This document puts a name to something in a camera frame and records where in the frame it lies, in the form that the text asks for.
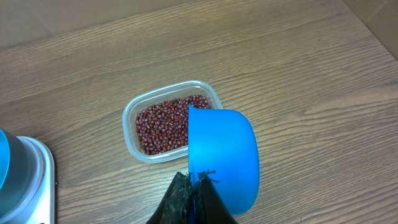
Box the clear plastic food container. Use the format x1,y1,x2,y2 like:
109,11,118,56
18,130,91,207
122,80,222,164

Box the white digital kitchen scale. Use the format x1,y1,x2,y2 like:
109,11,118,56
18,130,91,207
1,136,55,224

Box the blue metal bowl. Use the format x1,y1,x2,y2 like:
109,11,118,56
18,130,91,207
1,129,32,221

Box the red adzuki beans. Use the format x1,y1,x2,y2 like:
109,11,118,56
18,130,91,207
135,95,211,155

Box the blue plastic measuring scoop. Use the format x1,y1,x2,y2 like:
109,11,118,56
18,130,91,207
188,105,260,215

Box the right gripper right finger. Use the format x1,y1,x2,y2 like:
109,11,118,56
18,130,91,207
191,170,238,224

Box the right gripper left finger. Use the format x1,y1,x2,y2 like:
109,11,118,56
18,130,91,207
146,172,193,224

